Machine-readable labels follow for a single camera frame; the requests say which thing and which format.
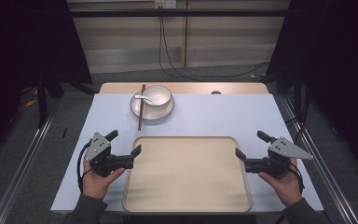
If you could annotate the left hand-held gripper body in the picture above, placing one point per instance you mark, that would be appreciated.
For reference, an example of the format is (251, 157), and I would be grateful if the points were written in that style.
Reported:
(99, 146)

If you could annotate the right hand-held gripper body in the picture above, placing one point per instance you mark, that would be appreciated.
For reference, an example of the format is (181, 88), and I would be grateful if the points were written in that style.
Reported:
(284, 147)

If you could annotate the person's right hand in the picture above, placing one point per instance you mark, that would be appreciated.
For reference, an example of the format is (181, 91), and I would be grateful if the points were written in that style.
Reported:
(286, 186)

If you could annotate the person's left hand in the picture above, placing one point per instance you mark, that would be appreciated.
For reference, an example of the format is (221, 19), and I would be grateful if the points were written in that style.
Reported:
(94, 185)

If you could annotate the small black floor object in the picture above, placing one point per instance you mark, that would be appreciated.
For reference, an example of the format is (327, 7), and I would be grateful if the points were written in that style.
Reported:
(64, 132)

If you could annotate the brown chopstick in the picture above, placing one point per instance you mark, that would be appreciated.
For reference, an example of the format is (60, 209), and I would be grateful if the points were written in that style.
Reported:
(140, 109)
(142, 105)

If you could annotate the white plate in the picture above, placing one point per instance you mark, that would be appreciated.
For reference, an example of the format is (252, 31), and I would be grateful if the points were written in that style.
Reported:
(155, 113)

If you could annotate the white spoon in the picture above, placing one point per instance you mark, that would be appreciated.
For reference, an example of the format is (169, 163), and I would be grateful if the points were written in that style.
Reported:
(143, 97)

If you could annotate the white table sheet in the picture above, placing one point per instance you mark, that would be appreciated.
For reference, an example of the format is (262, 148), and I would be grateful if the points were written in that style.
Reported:
(205, 118)

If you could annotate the beige tray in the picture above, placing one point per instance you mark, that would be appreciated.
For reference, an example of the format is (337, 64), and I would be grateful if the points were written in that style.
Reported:
(186, 177)

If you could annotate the black metal stand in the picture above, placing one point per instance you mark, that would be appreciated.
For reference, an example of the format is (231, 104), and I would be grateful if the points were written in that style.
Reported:
(42, 99)
(298, 90)

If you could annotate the white bowl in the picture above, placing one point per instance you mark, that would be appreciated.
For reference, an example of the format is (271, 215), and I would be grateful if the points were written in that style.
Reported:
(158, 95)

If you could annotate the dark curtain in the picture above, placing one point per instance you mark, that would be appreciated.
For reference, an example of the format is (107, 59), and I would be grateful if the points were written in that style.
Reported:
(21, 46)
(335, 62)

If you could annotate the black horizontal bar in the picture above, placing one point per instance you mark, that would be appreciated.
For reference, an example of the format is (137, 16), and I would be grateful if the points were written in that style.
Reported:
(180, 13)

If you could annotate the metal floor rail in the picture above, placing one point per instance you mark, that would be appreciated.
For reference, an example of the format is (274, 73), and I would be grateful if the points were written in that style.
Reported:
(18, 177)
(321, 161)

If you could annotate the wooden wall strip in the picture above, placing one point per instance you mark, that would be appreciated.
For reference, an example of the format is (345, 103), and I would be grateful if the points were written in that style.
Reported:
(185, 34)

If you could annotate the white wall socket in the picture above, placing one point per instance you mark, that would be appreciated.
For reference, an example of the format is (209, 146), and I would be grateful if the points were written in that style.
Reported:
(166, 3)

